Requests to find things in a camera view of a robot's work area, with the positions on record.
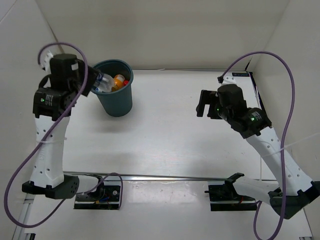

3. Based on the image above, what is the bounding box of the dark green plastic bin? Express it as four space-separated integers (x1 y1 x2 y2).
91 59 134 117

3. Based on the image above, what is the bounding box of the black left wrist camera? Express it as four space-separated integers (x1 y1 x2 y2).
49 53 79 91

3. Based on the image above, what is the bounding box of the blue label water bottle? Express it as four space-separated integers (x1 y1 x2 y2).
95 87 106 93

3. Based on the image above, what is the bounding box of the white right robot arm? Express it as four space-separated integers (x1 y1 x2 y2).
196 84 320 220

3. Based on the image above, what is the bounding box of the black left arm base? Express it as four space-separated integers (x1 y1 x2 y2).
73 174 124 211

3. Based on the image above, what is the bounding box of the orange juice bottle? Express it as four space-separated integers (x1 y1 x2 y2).
111 74 125 92

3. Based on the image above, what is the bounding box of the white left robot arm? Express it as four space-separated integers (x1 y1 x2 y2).
22 54 100 200

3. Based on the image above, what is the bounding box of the black cap Pepsi bottle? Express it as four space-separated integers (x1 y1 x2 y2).
94 73 114 93

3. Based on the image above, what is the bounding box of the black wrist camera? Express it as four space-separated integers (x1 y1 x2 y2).
49 53 79 91
201 90 219 104

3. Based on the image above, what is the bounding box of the red label water bottle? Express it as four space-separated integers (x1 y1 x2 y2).
122 80 129 87

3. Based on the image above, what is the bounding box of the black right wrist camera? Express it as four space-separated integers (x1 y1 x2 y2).
201 90 219 104

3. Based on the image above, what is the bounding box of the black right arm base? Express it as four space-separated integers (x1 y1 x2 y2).
204 184 258 212

